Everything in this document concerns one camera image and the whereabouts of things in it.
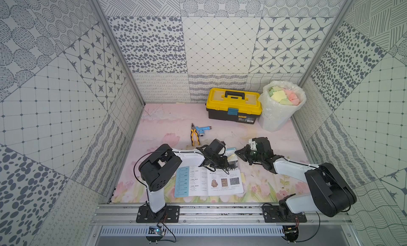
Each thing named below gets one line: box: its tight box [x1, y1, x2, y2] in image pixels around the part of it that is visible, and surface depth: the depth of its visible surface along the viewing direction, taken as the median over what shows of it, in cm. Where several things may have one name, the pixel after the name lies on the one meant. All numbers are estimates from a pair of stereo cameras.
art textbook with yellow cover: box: [174, 165, 245, 199], surface depth 84 cm
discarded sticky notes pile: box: [268, 85, 300, 106], surface depth 91 cm
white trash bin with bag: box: [258, 80, 307, 133], surface depth 91 cm
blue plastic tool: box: [195, 126, 212, 137], surface depth 106 cm
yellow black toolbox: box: [205, 88, 263, 125], surface depth 103 cm
